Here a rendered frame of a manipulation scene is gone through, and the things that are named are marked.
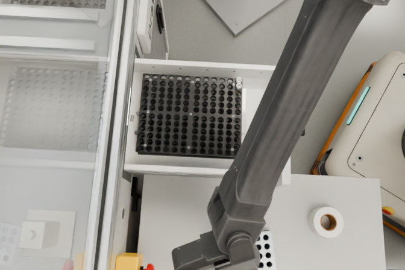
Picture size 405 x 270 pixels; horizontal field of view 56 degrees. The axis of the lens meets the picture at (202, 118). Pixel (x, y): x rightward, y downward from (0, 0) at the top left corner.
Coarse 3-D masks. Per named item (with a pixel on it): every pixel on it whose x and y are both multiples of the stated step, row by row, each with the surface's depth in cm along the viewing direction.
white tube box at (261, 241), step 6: (264, 234) 87; (270, 234) 87; (258, 240) 87; (264, 240) 86; (270, 240) 86; (258, 246) 89; (264, 246) 89; (270, 246) 86; (264, 252) 86; (270, 252) 86; (264, 258) 85; (270, 258) 85; (264, 264) 85; (270, 264) 87
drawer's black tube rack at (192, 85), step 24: (144, 96) 87; (168, 96) 87; (192, 96) 84; (216, 96) 84; (144, 120) 83; (168, 120) 82; (192, 120) 83; (216, 120) 83; (144, 144) 81; (168, 144) 85; (192, 144) 84; (216, 144) 81
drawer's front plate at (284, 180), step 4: (276, 64) 89; (288, 160) 78; (288, 164) 78; (284, 168) 78; (288, 168) 78; (284, 172) 77; (288, 172) 77; (280, 176) 79; (284, 176) 77; (288, 176) 77; (280, 180) 78; (284, 180) 77; (288, 180) 77; (280, 184) 78; (284, 184) 77; (288, 184) 77; (276, 188) 85; (280, 188) 84
